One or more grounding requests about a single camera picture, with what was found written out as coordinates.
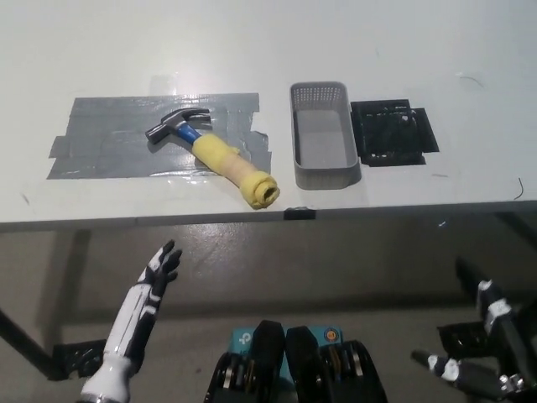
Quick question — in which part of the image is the black tape patch on desk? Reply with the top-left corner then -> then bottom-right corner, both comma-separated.
349,98 -> 441,167

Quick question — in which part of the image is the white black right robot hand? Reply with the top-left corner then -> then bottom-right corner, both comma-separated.
410,256 -> 537,403

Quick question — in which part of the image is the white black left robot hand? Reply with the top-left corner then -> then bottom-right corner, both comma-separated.
102,238 -> 185,371

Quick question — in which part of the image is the black table leg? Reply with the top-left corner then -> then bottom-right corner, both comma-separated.
0,308 -> 55,379

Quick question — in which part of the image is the small black tape strip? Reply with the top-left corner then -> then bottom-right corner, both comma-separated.
284,206 -> 316,222

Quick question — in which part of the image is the blue hammer with yellow wrap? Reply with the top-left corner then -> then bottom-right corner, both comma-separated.
145,107 -> 280,211

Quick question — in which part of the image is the gray duct tape patch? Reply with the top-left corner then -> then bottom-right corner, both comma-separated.
45,92 -> 273,181

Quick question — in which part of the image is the gray perforated plastic container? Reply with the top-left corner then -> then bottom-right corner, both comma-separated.
289,81 -> 362,190

